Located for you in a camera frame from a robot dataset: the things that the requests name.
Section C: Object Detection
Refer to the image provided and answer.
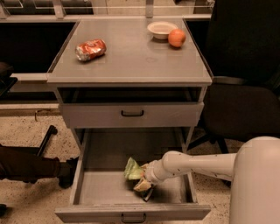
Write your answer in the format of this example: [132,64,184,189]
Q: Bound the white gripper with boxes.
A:
[134,160,171,192]

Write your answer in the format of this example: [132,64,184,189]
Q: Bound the green jalapeno chip bag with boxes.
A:
[123,157,153,202]

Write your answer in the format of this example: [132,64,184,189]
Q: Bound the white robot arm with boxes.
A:
[135,136,280,224]

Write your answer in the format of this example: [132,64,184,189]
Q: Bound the open grey drawer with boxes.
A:
[55,128,211,224]

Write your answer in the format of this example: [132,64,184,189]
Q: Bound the closed grey upper drawer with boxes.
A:
[59,102,204,128]

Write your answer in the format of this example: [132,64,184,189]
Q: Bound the grey drawer cabinet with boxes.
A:
[47,17,212,149]

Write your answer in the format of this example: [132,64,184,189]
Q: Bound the black shoe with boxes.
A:
[58,157,79,189]

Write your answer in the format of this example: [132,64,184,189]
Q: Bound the black chair base left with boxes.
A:
[17,124,59,157]

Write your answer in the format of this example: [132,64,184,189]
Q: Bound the brown trouser leg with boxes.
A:
[0,147,60,181]

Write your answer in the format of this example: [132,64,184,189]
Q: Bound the black office chair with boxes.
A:
[185,0,280,153]

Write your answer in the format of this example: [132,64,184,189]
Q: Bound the crushed orange soda can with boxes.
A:
[75,39,107,62]

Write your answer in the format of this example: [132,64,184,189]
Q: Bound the orange fruit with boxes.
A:
[168,29,186,47]

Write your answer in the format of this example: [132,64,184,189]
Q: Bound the white bowl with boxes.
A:
[147,21,178,40]

